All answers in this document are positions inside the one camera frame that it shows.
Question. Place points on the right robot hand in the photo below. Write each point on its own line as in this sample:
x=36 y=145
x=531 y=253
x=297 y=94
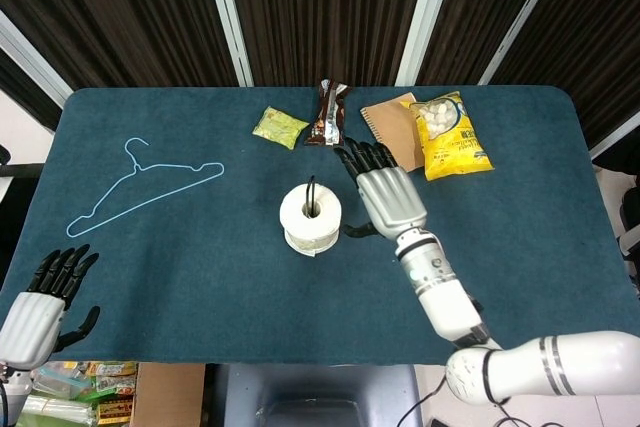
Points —
x=390 y=197

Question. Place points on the green snack packet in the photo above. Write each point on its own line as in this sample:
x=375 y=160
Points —
x=112 y=377

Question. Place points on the brown snack wrapper packet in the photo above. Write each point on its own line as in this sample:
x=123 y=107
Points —
x=327 y=119

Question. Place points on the teal table cloth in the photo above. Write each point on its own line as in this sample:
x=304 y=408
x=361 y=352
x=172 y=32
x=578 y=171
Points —
x=200 y=272

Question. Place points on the large yellow snack bag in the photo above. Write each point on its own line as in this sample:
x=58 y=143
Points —
x=450 y=147

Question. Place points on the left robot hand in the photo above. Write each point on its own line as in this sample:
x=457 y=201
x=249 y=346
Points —
x=32 y=327

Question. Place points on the white toilet paper roll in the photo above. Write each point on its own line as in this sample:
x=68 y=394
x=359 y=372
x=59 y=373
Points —
x=292 y=212

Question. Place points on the clear plastic container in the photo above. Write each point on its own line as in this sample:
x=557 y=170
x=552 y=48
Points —
x=60 y=381

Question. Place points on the small yellow-green snack packet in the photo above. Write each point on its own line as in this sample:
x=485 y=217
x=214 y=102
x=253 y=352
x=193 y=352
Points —
x=280 y=127

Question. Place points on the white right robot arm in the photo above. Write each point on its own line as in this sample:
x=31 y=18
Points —
x=450 y=307

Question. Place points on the brown spiral notebook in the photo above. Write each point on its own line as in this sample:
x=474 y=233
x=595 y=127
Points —
x=390 y=127

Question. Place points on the white tube bundle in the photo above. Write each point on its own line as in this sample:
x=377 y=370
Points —
x=57 y=409

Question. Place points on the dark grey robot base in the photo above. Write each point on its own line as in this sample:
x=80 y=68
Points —
x=315 y=397

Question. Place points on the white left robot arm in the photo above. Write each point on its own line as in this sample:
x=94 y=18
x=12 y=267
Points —
x=12 y=392

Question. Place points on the white partition frame post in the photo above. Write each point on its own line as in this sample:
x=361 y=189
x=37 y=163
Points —
x=35 y=59
x=522 y=17
x=227 y=17
x=425 y=17
x=617 y=134

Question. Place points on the black metal stand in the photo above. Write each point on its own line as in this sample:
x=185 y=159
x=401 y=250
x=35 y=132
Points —
x=310 y=192

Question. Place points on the red yellow snack box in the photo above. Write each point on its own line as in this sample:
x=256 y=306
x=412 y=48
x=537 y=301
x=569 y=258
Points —
x=115 y=412

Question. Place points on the brown cardboard box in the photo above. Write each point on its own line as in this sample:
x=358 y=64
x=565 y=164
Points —
x=170 y=394

